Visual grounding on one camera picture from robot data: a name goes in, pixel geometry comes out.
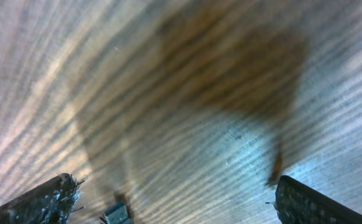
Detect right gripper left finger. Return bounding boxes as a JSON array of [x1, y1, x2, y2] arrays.
[[0, 173, 84, 224]]

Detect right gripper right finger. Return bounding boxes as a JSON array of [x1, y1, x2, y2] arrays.
[[274, 175, 362, 224]]

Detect black USB-A cable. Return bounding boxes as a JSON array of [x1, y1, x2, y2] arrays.
[[100, 192, 135, 224]]

